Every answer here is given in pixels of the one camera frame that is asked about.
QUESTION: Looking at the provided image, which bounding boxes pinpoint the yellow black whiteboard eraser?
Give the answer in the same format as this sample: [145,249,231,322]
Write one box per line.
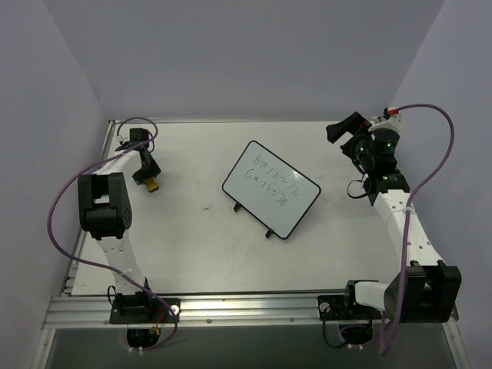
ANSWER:
[144,178,160,193]

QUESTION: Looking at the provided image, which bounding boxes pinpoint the small black-framed whiteboard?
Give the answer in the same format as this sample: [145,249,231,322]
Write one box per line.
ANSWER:
[221,141,321,240]

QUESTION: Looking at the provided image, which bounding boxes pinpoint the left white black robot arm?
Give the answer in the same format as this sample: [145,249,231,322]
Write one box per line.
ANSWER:
[77,148,161,322]

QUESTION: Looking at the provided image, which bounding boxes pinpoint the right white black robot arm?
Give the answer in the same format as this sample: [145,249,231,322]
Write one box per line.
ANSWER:
[326,108,462,323]

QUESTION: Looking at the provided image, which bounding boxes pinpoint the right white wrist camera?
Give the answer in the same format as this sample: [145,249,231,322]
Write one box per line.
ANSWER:
[368,108,403,134]

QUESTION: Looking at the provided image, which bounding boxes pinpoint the aluminium left side rail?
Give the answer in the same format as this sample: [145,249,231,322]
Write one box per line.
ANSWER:
[64,119,116,296]

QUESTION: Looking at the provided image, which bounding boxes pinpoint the aluminium rail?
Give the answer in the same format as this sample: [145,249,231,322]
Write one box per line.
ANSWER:
[41,294,460,331]
[64,119,116,296]

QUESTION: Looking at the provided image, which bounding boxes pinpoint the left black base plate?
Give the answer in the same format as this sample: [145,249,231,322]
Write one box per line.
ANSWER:
[109,292,181,324]

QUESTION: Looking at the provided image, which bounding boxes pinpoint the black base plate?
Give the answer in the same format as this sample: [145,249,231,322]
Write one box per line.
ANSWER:
[317,280,381,321]
[109,292,181,324]

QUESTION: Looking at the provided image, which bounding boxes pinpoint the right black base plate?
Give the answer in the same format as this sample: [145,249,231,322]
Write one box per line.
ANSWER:
[317,280,381,321]

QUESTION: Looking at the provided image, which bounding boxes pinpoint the aluminium front rail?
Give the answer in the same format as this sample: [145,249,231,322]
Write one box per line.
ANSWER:
[41,294,460,331]

